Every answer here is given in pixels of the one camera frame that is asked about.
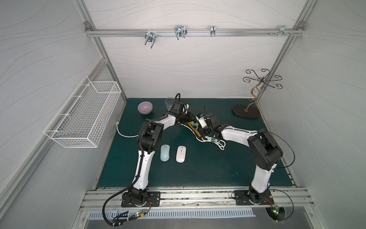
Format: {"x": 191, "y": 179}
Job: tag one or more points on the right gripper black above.
{"x": 206, "y": 130}

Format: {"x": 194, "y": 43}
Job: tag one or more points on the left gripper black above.
{"x": 189, "y": 117}

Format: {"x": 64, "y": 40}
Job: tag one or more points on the white wireless mouse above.
{"x": 181, "y": 154}

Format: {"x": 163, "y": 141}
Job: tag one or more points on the light blue wireless mouse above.
{"x": 165, "y": 153}

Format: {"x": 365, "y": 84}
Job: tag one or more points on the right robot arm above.
{"x": 263, "y": 146}

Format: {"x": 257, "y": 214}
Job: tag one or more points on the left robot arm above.
{"x": 148, "y": 141}

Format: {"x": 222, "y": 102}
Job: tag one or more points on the clear glass cup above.
{"x": 169, "y": 102}

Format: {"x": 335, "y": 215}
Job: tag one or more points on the orange power strip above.
{"x": 195, "y": 130}

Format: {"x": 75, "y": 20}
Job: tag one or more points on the mint green charger plug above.
{"x": 196, "y": 124}

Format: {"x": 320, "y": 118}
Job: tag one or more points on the pink bowl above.
{"x": 145, "y": 107}

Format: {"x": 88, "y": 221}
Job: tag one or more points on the brown metal jewelry stand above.
{"x": 251, "y": 110}

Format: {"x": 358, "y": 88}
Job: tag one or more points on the metal u-bolt hook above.
{"x": 150, "y": 37}

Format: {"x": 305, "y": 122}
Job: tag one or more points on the metal clamp hook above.
{"x": 180, "y": 31}

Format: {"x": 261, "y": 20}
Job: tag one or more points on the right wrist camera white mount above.
{"x": 201, "y": 120}

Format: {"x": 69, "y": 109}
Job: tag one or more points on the small metal ring hook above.
{"x": 212, "y": 31}

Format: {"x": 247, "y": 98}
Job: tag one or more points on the white wire basket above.
{"x": 82, "y": 120}

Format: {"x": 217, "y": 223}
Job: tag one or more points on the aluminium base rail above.
{"x": 199, "y": 197}

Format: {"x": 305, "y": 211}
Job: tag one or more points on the right metal bracket hook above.
{"x": 282, "y": 32}

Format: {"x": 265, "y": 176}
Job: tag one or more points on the aluminium crossbar rail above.
{"x": 190, "y": 32}

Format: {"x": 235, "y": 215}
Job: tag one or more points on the white vented cable duct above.
{"x": 221, "y": 213}

